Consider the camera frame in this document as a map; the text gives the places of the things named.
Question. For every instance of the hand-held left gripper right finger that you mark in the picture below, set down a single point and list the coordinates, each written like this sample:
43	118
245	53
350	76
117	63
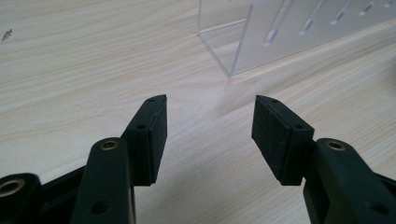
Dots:
289	146

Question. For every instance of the clear acrylic slotted rack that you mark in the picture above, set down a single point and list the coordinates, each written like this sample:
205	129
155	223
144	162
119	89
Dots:
280	34

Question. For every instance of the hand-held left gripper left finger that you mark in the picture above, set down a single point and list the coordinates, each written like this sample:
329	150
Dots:
146	143

